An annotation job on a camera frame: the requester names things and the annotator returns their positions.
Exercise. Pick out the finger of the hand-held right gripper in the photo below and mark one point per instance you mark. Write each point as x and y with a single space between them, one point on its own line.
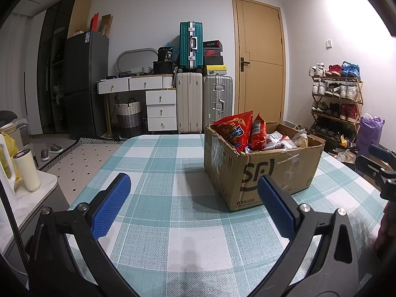
369 167
380 152

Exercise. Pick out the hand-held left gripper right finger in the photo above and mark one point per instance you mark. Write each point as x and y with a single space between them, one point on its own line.
275 205

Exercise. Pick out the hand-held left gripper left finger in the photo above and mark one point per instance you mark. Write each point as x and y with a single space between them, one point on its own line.
113 202

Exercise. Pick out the brown cardboard box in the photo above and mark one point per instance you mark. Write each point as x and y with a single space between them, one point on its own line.
235 173

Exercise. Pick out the large white snack bag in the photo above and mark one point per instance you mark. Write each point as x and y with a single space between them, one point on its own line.
278 139

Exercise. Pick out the orange-red snack packet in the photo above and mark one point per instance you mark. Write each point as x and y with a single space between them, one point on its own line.
258 133

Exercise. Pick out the large red chip bag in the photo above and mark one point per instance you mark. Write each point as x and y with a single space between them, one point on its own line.
235 130

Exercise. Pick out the person's right hand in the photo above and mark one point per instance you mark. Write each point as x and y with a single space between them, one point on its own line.
386 232

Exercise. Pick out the purple gift bag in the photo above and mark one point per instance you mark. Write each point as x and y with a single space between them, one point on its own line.
369 133

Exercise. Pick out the wooden shoe rack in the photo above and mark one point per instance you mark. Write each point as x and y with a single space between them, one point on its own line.
359 99

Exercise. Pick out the checked teal tablecloth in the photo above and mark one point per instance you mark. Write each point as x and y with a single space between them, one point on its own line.
173 191

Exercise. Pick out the rows of shoes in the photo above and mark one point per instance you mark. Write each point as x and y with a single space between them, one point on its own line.
335 91

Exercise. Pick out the grey slipper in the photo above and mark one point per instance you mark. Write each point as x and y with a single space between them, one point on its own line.
55 148
45 155

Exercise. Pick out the marble top side cabinet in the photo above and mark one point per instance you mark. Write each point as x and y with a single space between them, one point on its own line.
34 201

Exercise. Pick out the pile of floor shoes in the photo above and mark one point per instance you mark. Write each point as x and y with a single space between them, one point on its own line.
298 128

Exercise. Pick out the woven laundry basket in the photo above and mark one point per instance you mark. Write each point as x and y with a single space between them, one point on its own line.
129 120

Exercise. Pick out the cream thermos cup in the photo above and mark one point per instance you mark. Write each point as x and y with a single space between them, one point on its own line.
27 173

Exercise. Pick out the white drawer desk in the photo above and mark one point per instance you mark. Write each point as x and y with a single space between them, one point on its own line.
161 108

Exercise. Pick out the silver suitcase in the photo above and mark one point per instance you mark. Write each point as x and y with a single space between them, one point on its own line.
216 99

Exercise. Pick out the dark grey refrigerator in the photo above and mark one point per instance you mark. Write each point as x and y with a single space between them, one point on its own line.
86 83

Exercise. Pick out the beige suitcase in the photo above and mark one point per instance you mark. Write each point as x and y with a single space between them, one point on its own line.
188 102

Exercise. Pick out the black case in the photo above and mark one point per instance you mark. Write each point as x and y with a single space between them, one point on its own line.
164 68

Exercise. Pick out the oval framed mirror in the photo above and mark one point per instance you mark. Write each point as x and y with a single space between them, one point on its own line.
122 57

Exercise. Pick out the dark glass wardrobe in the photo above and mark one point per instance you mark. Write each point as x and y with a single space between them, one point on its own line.
52 68

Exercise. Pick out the wooden door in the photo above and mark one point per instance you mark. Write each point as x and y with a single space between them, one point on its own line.
260 58

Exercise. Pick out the yellow and black shoe box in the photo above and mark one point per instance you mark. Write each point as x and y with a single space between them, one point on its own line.
215 70

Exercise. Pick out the black bag with white print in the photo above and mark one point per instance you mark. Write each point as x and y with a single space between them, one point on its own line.
165 55

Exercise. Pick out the plain black shoe box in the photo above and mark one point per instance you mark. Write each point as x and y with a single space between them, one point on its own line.
213 60

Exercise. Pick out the red and black shoe box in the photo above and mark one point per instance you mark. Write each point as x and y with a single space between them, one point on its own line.
212 51

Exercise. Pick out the teal suitcase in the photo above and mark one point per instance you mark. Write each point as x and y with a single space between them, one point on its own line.
190 46

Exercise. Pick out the red paper bag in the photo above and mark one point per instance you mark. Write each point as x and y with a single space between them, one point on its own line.
94 22

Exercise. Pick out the flat cardboard sheet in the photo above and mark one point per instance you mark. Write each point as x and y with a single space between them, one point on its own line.
79 15

